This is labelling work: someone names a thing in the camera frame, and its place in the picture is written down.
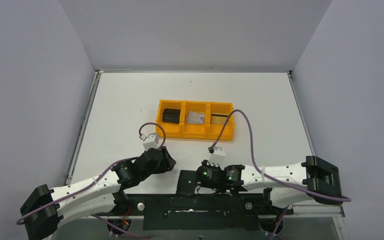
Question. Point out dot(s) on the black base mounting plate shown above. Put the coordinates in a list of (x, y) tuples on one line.
[(202, 211)]

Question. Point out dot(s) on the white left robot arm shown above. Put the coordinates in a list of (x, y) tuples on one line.
[(46, 207)]

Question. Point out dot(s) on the black leather card holder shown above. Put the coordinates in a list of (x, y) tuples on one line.
[(186, 184)]

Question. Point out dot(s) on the yellow three-compartment bin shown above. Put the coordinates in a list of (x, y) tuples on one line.
[(207, 131)]

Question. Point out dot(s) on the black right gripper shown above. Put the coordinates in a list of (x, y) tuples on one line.
[(205, 185)]

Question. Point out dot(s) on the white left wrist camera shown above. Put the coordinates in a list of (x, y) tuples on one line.
[(150, 141)]

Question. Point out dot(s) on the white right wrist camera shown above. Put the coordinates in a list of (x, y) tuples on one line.
[(217, 156)]

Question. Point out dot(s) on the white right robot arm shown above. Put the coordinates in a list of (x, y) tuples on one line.
[(284, 185)]

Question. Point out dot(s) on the aluminium left side rail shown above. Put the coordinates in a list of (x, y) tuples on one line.
[(83, 126)]

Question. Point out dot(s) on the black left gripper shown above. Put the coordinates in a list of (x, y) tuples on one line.
[(167, 159)]

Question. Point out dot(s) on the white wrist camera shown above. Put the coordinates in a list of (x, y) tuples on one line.
[(150, 141), (217, 156)]

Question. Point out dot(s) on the silver patterned card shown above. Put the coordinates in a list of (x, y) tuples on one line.
[(196, 118)]

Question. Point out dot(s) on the black wallet in bin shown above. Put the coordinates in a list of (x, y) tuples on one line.
[(171, 115)]

